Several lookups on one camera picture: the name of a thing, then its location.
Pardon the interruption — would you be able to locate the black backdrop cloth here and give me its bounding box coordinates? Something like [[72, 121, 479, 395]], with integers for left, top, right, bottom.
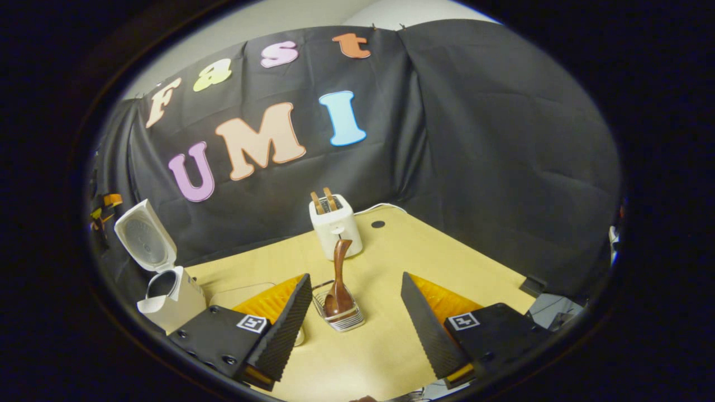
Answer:
[[89, 18, 622, 305]]

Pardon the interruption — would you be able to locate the brown wooden spoon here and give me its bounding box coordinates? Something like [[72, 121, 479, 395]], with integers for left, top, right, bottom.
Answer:
[[323, 239, 356, 318]]

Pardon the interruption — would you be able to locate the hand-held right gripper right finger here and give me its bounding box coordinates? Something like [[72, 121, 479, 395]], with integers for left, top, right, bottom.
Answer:
[[400, 272, 552, 390]]

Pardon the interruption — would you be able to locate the white rice cooker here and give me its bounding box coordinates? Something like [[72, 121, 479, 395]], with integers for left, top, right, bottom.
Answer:
[[114, 199, 207, 334]]

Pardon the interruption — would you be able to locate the white toaster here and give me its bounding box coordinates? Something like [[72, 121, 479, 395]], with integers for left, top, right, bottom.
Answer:
[[309, 194, 364, 261]]

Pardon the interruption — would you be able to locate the small black block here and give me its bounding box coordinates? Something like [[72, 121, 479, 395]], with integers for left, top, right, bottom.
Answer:
[[519, 276, 546, 298]]

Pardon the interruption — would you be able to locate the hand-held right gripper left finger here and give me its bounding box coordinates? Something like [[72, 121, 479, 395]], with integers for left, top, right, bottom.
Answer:
[[166, 274, 313, 391]]

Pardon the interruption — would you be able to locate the clear wire chopstick holder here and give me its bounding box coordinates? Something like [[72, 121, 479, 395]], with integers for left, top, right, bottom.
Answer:
[[312, 280, 366, 333]]

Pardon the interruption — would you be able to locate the white power cable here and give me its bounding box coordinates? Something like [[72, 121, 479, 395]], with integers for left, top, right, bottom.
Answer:
[[353, 203, 408, 217]]

